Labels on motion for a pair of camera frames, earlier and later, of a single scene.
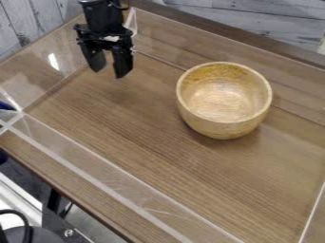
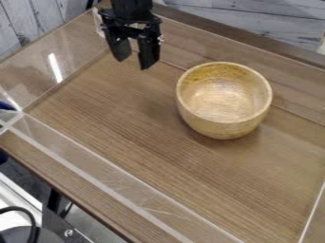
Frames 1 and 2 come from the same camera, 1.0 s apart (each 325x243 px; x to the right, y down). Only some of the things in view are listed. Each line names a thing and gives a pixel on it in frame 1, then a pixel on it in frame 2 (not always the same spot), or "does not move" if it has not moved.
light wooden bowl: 223,98 does not move
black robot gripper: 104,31 -> 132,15
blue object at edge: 7,106 does not move
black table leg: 53,200 does not move
